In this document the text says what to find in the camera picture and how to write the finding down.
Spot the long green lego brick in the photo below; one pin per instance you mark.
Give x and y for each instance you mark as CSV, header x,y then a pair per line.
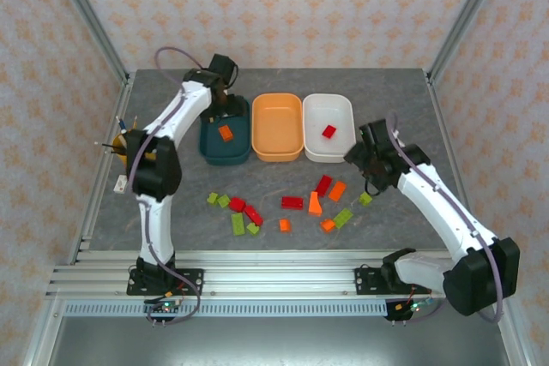
x,y
343,218
238,224

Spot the sloped orange lego brick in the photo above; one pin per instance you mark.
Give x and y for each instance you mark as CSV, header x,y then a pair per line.
x,y
315,205

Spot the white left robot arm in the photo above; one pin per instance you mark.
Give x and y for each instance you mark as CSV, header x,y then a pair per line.
x,y
150,229

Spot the orange plastic container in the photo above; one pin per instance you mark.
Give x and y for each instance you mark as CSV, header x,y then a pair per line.
x,y
276,126

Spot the teal plastic container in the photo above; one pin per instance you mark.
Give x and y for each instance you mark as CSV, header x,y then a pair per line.
x,y
223,154

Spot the white plastic container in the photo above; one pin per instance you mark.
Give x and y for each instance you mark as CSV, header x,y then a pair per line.
x,y
328,109

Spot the yellow pencil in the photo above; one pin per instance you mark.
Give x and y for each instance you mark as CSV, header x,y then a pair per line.
x,y
134,121

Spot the blue and white pen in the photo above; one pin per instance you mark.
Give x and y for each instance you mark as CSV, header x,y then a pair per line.
x,y
122,127

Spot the yellow pencil cup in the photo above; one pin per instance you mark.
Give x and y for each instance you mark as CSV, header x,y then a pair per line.
x,y
116,146

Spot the small white box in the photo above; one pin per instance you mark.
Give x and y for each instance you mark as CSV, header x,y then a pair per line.
x,y
121,185

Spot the aluminium base beam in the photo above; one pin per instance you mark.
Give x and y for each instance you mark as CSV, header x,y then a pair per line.
x,y
279,274

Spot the green circuit board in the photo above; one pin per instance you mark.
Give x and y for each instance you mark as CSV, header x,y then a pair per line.
x,y
415,307
165,307

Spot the aluminium table side rail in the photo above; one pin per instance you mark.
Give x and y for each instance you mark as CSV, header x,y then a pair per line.
x,y
122,102
454,169

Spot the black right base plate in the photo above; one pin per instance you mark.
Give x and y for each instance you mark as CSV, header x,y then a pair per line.
x,y
364,282

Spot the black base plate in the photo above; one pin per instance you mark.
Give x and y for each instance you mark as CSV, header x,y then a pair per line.
x,y
364,282
191,281

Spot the aluminium frame post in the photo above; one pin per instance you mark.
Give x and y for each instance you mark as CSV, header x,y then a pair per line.
x,y
468,14
88,14

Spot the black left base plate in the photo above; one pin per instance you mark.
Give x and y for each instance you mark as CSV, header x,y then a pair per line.
x,y
191,281

